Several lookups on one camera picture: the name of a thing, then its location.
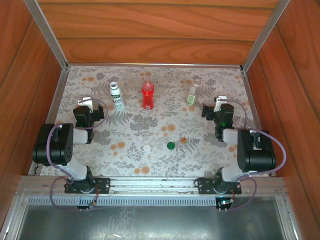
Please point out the white bottle with printed label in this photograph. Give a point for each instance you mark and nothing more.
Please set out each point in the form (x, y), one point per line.
(117, 97)

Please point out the clear bottle with green label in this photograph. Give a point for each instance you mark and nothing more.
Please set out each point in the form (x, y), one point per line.
(192, 97)

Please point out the gold bottle cap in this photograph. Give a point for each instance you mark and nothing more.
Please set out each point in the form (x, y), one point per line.
(183, 140)

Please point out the green bottle cap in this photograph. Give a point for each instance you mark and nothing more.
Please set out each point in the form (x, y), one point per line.
(171, 145)

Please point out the red drink bottle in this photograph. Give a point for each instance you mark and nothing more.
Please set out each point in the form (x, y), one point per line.
(148, 96)

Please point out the white bottle cap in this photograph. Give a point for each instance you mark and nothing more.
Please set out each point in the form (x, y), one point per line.
(147, 148)

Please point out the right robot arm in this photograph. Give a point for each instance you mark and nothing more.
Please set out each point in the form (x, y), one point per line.
(257, 155)

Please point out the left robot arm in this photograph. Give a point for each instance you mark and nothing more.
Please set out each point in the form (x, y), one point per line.
(58, 147)

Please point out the floral tablecloth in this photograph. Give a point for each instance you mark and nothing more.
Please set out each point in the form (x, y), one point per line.
(160, 120)

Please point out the small circuit board green light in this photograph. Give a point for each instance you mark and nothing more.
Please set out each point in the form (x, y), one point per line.
(225, 202)

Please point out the grey metal sheet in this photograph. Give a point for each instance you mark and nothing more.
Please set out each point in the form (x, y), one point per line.
(150, 225)

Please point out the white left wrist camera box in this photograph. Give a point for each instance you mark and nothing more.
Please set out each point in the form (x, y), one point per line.
(85, 101)

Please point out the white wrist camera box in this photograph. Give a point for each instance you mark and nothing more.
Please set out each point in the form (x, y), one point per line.
(218, 101)
(85, 101)

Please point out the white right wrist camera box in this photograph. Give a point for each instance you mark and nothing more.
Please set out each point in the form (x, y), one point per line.
(218, 101)

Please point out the aluminium side rail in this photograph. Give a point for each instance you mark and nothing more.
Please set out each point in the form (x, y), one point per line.
(56, 100)
(250, 100)

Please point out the aluminium frame crossbar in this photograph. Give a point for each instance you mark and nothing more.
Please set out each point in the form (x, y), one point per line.
(150, 65)

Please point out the aluminium frame post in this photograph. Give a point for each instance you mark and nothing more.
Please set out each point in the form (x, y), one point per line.
(265, 35)
(47, 32)

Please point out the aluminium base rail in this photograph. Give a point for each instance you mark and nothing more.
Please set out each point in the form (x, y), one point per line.
(150, 183)

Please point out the slanted aluminium frame beam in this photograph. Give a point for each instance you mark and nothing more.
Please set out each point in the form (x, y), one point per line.
(290, 220)
(12, 220)

